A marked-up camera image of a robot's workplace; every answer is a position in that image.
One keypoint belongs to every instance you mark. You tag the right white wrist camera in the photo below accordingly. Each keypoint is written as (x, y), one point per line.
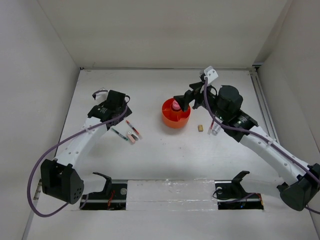
(208, 75)

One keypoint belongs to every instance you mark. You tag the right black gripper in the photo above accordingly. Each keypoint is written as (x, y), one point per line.
(183, 100)

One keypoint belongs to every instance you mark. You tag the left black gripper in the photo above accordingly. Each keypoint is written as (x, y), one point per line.
(126, 113)

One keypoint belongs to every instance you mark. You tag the green pen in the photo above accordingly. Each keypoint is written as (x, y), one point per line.
(119, 134)

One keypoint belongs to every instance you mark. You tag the pink capped glue bottle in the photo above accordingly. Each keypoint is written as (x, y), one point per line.
(176, 106)

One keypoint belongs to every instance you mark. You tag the small tan eraser block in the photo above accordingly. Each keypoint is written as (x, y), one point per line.
(200, 128)

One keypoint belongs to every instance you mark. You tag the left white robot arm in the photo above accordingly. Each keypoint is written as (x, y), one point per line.
(61, 177)

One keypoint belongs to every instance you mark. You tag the red pen by bottle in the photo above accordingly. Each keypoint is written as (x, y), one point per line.
(210, 127)

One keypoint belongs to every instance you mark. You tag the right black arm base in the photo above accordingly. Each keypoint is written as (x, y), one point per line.
(230, 195)

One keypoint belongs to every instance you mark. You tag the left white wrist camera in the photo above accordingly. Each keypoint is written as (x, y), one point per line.
(100, 94)

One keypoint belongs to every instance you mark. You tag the clear blue spray bottle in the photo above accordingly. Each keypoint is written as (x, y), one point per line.
(215, 129)

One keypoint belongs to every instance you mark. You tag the pink white eraser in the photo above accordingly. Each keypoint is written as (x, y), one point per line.
(132, 138)

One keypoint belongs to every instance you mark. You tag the orange capped red pen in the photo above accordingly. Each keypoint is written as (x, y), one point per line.
(134, 129)

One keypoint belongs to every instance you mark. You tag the orange round divided container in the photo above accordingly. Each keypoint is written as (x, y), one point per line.
(172, 118)

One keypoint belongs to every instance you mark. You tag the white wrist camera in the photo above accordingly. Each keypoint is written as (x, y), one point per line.
(100, 94)
(208, 75)

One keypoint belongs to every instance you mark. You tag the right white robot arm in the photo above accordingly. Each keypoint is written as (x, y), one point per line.
(301, 180)

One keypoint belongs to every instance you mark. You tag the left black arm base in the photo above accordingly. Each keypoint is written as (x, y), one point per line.
(113, 196)

